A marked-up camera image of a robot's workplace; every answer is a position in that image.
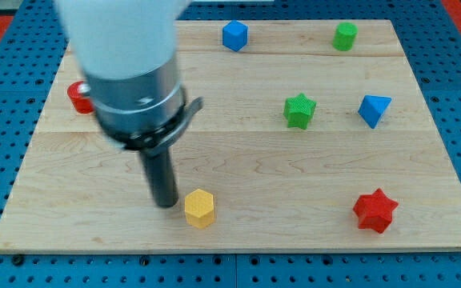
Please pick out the blue triangle block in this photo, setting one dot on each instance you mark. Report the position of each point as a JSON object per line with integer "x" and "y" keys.
{"x": 372, "y": 109}

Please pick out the wooden board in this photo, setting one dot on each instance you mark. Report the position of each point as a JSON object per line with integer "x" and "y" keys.
{"x": 276, "y": 189}

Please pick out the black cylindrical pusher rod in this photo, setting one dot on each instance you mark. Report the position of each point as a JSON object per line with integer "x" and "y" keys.
{"x": 159, "y": 173}

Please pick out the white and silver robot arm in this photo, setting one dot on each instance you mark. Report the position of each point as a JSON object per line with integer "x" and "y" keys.
{"x": 127, "y": 52}

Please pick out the red cylinder block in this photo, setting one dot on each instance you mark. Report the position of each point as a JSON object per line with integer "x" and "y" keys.
{"x": 78, "y": 94}

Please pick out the red star block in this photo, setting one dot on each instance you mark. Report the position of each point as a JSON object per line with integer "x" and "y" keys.
{"x": 375, "y": 211}

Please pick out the green star block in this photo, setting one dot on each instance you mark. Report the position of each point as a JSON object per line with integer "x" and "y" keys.
{"x": 298, "y": 111}

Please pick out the green cylinder block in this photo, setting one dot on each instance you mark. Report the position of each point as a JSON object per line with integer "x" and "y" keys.
{"x": 345, "y": 34}

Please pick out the blue cube block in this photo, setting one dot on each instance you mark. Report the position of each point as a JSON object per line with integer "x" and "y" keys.
{"x": 235, "y": 35}

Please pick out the yellow hexagon block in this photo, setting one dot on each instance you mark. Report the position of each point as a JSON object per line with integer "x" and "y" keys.
{"x": 199, "y": 209}

